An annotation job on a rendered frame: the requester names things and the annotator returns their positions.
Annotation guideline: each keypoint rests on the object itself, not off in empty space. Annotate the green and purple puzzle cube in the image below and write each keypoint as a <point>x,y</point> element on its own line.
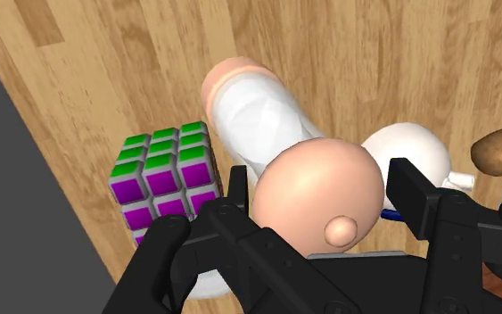
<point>161,176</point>

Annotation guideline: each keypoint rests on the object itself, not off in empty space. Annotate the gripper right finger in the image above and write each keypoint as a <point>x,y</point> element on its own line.
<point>455,243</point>

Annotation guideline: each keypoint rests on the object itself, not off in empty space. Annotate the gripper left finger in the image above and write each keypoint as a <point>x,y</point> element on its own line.
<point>233,265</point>

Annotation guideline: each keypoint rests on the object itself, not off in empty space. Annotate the peach and white doll figure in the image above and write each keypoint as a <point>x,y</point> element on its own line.
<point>316,191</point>

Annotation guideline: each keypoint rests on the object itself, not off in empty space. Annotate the brown potato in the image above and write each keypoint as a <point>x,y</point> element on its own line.
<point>500,150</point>

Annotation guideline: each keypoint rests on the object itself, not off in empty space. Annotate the white round object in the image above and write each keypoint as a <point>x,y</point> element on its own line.
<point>411,145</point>

